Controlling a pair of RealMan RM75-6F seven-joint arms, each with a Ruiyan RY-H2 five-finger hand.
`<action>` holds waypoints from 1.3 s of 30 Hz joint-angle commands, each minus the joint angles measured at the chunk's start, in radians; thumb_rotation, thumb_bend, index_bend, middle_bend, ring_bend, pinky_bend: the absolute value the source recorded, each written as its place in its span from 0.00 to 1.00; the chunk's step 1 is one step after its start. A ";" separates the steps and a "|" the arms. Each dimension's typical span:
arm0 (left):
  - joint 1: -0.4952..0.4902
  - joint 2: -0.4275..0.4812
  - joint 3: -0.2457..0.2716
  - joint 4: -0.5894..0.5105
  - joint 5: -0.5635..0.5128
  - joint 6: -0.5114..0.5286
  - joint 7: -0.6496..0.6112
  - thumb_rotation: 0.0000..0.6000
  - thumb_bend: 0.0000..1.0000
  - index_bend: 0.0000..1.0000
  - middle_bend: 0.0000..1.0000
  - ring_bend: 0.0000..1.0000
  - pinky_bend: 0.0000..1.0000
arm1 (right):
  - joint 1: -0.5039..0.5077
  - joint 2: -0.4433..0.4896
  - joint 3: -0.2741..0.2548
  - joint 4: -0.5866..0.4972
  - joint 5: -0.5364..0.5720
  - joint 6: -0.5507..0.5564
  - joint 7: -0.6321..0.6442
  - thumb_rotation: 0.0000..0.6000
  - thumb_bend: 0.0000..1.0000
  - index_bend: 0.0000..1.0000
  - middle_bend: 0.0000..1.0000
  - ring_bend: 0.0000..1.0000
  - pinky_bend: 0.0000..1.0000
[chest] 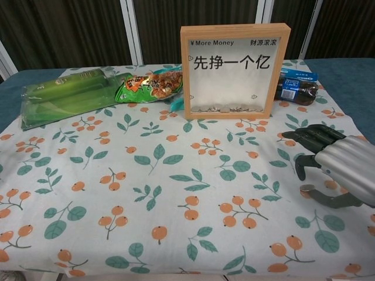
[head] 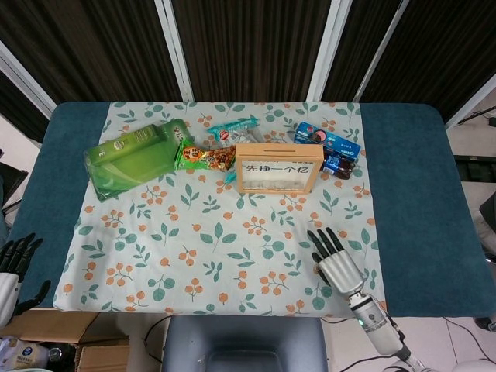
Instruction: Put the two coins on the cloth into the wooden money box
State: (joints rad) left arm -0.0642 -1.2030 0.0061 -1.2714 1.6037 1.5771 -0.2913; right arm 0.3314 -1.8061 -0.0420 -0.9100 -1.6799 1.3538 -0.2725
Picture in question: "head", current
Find black equipment case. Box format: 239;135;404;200
0;161;30;213

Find teal blue table cover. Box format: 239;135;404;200
7;101;487;317

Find teal clear snack pack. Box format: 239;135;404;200
207;115;265;186

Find dark cola bottle blue label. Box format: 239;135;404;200
321;146;360;182

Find blue Oreo cookie box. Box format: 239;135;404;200
293;121;362;160

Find dark folding screen white frames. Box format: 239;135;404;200
0;0;496;144

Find dark green crate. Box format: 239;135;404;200
453;154;496;182

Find white pack blue round logo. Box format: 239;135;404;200
13;344;42;368

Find small brown cardboard box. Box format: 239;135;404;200
75;343;131;372

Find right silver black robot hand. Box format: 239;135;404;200
307;227;366;297

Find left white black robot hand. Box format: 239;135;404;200
0;233;52;329

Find grey blue padded seat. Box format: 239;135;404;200
161;315;329;372

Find open brown cardboard box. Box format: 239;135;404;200
2;309;131;372

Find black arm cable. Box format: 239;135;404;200
374;296;412;372

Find green plastic package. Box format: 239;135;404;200
84;119;195;202

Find wooden frame money box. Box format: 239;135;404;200
235;143;325;195

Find black floor cable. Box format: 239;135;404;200
143;315;172;365

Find green orange nut snack bag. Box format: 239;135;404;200
173;139;237;172

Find floral leaf fruit tablecloth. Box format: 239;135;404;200
52;101;388;315

